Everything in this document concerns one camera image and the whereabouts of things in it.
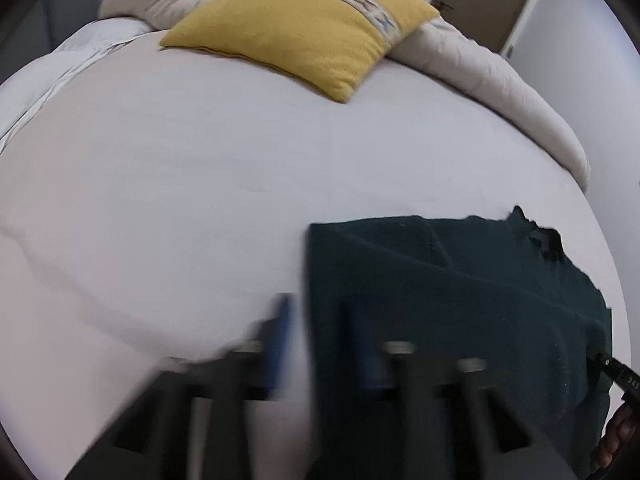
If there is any beige duvet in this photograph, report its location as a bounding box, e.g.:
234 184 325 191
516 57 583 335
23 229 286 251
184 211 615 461
99 0 590 186

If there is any white bed sheet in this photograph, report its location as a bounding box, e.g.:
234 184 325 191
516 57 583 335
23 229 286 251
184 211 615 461
1 32 631 479

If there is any yellow patterned cushion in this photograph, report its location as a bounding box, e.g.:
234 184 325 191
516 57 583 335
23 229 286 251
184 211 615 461
160 0 439 103

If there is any white pillow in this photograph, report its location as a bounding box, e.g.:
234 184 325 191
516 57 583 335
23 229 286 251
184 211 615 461
1 18 153 150

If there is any person right hand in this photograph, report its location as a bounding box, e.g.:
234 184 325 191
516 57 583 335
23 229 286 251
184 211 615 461
592 403 639 469

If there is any dark green sweater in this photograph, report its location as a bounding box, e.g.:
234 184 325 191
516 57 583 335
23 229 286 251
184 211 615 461
306 209 612 479

